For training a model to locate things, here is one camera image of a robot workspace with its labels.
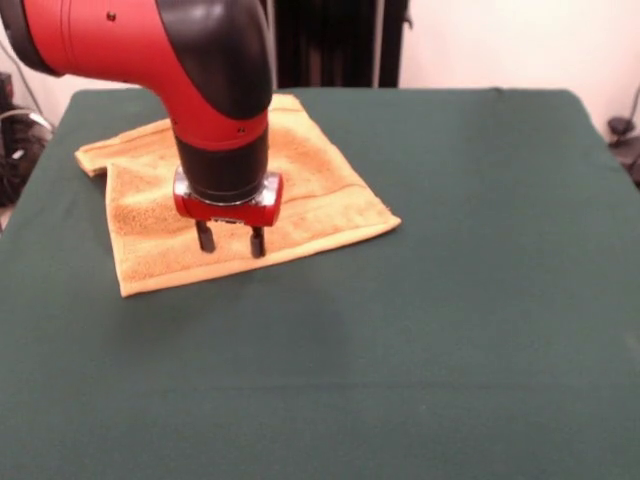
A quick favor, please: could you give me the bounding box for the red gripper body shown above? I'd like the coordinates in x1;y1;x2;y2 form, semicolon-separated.
172;166;285;229

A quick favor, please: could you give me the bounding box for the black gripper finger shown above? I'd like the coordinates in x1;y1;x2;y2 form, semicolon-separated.
249;225;267;260
194;219;217;253

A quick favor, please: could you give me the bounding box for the yellow terry towel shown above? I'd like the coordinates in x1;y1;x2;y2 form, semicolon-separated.
73;93;403;299

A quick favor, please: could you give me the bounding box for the dark green table cloth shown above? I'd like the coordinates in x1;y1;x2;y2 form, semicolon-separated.
0;87;640;480

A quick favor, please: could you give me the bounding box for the black clamp stand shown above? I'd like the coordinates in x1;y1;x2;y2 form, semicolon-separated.
606;115;640;189

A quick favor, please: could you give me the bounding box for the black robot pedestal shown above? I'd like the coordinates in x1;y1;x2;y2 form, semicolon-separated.
264;0;414;90

